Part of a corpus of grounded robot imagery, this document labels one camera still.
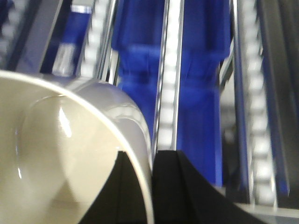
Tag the white roller track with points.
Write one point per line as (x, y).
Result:
(252, 109)
(168, 81)
(96, 51)

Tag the white roller track right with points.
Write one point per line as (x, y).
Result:
(252, 109)

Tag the white roller track left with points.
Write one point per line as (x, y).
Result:
(96, 51)

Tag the white roller track centre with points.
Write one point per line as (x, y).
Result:
(168, 81)

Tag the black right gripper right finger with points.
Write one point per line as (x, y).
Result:
(181, 195)

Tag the white plastic bin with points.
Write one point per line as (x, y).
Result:
(59, 140)

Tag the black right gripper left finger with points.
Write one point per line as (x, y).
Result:
(120, 201)

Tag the blue crate on rollers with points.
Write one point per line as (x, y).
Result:
(206, 42)

